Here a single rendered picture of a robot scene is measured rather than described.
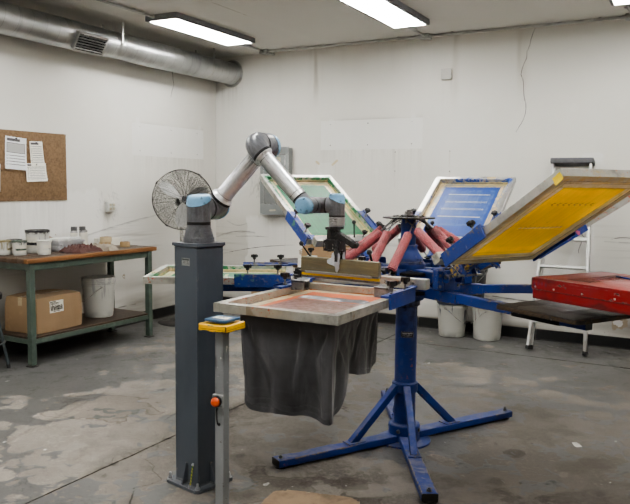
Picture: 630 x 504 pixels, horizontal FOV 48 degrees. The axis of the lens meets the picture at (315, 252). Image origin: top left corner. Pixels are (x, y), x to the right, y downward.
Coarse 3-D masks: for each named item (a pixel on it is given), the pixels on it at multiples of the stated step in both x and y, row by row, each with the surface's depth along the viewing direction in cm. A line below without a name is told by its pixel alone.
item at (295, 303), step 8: (296, 296) 338; (328, 296) 339; (336, 296) 339; (344, 296) 340; (264, 304) 314; (272, 304) 314; (280, 304) 315; (288, 304) 315; (296, 304) 315; (304, 304) 315; (312, 304) 316
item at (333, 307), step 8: (352, 296) 340; (360, 296) 340; (320, 304) 316; (328, 304) 316; (336, 304) 316; (344, 304) 316; (352, 304) 317; (360, 304) 317; (328, 312) 296; (336, 312) 296
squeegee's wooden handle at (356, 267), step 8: (304, 256) 341; (312, 256) 341; (304, 264) 341; (312, 264) 339; (320, 264) 337; (328, 264) 335; (344, 264) 331; (352, 264) 329; (360, 264) 327; (368, 264) 325; (376, 264) 323; (336, 272) 333; (344, 272) 331; (352, 272) 329; (360, 272) 327; (368, 272) 325; (376, 272) 323
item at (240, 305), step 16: (288, 288) 343; (320, 288) 357; (336, 288) 353; (352, 288) 349; (368, 288) 345; (224, 304) 294; (240, 304) 293; (368, 304) 296; (384, 304) 307; (304, 320) 276; (320, 320) 273; (336, 320) 269; (352, 320) 280
